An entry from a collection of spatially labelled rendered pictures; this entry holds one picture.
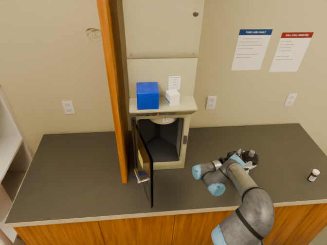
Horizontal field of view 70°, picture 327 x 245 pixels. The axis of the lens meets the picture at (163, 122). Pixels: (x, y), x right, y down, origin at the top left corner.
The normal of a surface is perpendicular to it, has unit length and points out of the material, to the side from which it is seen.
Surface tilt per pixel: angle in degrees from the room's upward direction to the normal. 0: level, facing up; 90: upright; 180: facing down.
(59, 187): 1
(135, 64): 90
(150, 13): 90
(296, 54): 90
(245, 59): 90
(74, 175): 0
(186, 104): 0
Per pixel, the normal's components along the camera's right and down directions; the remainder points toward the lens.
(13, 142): 0.03, -0.77
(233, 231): -0.55, -0.37
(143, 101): 0.10, 0.64
